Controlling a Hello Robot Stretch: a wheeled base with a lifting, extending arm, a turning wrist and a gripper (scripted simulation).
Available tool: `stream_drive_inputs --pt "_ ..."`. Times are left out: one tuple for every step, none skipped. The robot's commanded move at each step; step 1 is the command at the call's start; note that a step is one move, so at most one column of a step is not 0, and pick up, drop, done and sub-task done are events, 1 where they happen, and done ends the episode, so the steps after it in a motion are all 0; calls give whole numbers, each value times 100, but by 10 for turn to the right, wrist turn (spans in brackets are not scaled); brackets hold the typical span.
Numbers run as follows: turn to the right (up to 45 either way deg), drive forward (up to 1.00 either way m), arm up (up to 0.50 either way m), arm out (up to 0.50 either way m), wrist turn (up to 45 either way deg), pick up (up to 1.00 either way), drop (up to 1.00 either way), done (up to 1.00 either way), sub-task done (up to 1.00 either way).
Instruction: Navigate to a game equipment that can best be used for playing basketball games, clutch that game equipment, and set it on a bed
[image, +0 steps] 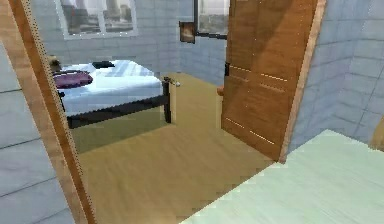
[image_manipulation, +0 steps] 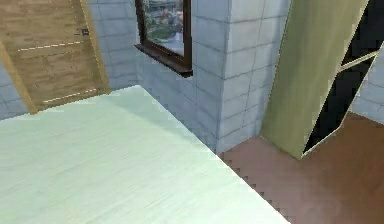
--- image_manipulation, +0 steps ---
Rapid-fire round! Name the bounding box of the dark brown framed window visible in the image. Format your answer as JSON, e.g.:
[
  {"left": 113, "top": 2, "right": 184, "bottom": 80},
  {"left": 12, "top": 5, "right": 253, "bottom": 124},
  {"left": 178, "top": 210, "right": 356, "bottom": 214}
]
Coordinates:
[{"left": 134, "top": 0, "right": 194, "bottom": 79}]

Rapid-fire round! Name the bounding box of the olive green open shelf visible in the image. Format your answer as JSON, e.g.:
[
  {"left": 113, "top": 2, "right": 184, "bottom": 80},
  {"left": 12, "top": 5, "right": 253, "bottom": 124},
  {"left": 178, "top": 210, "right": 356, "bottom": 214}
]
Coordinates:
[{"left": 260, "top": 0, "right": 384, "bottom": 160}]

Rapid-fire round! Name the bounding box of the pale green table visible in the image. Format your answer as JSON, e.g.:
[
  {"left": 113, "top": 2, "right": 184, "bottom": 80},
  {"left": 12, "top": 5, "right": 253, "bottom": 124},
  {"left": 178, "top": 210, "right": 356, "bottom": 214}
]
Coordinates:
[{"left": 0, "top": 84, "right": 292, "bottom": 224}]

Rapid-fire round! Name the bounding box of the light wooden room door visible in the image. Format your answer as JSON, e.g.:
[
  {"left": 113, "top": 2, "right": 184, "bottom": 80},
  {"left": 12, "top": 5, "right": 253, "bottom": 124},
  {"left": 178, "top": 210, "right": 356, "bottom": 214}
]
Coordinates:
[{"left": 0, "top": 0, "right": 112, "bottom": 115}]

